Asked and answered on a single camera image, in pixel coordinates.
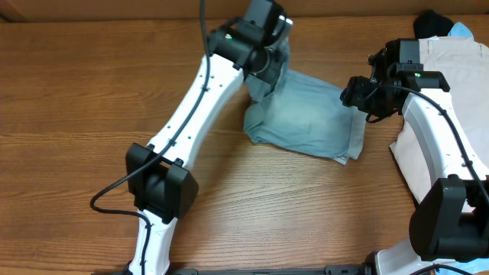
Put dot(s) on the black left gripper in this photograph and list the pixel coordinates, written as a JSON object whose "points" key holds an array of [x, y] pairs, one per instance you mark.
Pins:
{"points": [[273, 61]]}

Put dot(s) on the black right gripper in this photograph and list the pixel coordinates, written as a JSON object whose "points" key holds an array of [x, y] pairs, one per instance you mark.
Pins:
{"points": [[356, 98]]}

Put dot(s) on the light blue denim shorts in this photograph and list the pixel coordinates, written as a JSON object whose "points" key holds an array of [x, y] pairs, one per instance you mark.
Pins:
{"points": [[303, 114]]}

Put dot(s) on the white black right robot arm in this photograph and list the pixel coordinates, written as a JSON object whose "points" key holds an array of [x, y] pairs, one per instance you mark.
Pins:
{"points": [[450, 224]]}

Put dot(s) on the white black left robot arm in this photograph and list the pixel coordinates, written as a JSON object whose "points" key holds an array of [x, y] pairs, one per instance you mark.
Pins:
{"points": [[160, 172]]}

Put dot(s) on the black garment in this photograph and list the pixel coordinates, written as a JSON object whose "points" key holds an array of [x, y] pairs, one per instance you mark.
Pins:
{"points": [[430, 24]]}

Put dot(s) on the beige shorts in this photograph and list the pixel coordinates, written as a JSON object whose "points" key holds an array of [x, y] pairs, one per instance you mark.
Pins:
{"points": [[446, 133]]}

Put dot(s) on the light blue garment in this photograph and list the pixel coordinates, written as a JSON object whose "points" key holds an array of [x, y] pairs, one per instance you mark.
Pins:
{"points": [[460, 30]]}

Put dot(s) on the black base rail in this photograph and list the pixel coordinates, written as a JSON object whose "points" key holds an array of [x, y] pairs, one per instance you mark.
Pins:
{"points": [[348, 269]]}

